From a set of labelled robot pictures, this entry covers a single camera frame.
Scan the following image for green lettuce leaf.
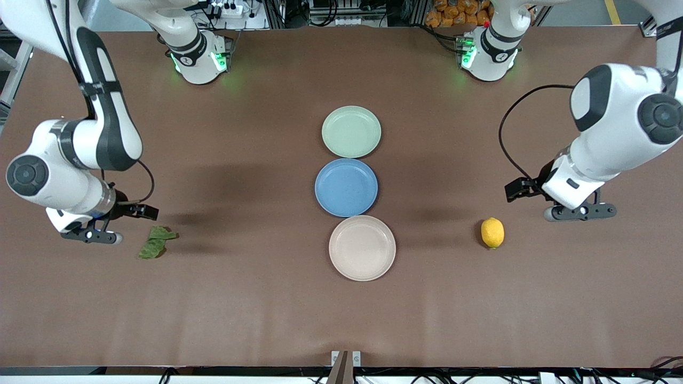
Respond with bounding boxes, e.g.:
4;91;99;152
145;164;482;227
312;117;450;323
138;226;178;260

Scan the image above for yellow lemon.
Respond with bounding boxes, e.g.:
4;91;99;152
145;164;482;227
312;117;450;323
481;217;505;250

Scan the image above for beige plate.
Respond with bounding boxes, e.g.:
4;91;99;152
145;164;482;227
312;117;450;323
329;215;397;282

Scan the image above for blue plate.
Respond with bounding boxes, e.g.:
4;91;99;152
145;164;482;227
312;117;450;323
314;158;379;218

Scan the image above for green plate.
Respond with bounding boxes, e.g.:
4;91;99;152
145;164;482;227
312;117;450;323
321;106;382;159

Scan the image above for bag of oranges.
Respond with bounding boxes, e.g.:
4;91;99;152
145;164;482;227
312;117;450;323
425;0;493;29

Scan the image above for white power strip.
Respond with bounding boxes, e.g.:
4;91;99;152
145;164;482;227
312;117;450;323
210;2;245;18

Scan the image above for dark electronics rack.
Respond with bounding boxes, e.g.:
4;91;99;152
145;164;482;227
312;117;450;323
308;0;374;27

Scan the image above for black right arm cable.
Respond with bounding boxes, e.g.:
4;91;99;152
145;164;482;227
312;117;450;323
45;0;156;204

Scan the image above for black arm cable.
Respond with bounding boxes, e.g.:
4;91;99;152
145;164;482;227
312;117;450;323
498;84;578;182
45;0;156;204

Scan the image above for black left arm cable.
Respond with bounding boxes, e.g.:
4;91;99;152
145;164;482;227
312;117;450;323
498;84;578;182

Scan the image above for grey frame post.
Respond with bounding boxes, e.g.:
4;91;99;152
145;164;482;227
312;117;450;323
0;35;36;107

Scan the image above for black base cables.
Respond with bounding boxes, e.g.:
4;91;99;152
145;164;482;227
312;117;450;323
424;22;465;54

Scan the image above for metal table edge bracket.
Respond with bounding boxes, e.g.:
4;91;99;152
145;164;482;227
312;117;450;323
327;350;362;384

